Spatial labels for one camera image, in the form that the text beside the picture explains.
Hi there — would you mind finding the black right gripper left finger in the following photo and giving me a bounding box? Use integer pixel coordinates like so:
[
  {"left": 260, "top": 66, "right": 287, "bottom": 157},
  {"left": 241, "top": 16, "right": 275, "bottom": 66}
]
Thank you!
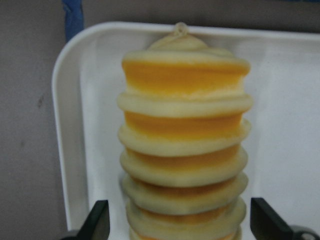
[{"left": 60, "top": 200, "right": 110, "bottom": 240}]

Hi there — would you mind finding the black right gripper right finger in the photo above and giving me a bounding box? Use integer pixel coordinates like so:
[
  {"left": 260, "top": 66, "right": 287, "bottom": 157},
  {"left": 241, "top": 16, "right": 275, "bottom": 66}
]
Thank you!
[{"left": 250, "top": 197, "right": 320, "bottom": 240}]

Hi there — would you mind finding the white rectangular tray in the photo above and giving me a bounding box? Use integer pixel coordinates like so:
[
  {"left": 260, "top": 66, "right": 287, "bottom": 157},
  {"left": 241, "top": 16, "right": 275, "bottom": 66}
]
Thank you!
[{"left": 52, "top": 22, "right": 320, "bottom": 240}]

